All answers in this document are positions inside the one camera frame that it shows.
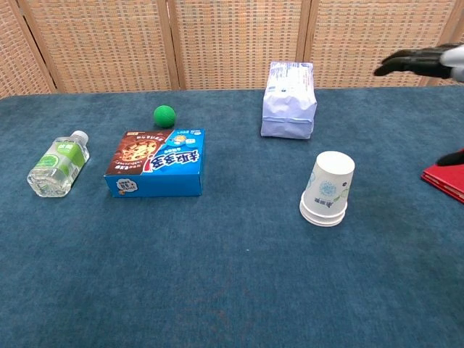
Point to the dark blue table mat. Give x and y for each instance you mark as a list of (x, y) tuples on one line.
[(224, 275)]

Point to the white tissue pack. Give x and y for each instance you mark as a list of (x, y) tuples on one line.
[(288, 105)]

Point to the clear green-label water bottle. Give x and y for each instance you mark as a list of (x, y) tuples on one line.
[(58, 166)]

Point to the blue brown cookie box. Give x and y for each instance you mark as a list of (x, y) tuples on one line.
[(159, 163)]

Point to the red book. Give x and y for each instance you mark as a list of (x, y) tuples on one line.
[(447, 181)]

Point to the green ball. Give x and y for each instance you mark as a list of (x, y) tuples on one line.
[(164, 116)]

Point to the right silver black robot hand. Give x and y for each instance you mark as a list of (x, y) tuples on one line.
[(417, 61)]

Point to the woven bamboo folding screen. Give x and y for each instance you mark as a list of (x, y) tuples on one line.
[(224, 40)]

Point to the white paper cup blue print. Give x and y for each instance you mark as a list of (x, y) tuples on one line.
[(328, 185)]

